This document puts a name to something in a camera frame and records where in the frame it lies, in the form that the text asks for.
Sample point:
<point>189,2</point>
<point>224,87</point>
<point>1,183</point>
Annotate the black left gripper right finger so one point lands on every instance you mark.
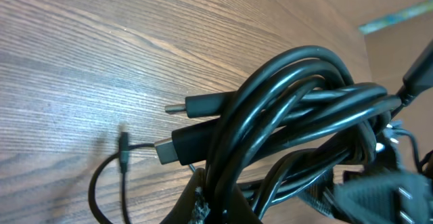
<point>239,211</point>

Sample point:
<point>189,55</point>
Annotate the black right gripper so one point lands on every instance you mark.
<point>355,184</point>

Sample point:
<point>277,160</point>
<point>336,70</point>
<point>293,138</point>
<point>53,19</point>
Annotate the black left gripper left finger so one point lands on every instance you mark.
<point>191,207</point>

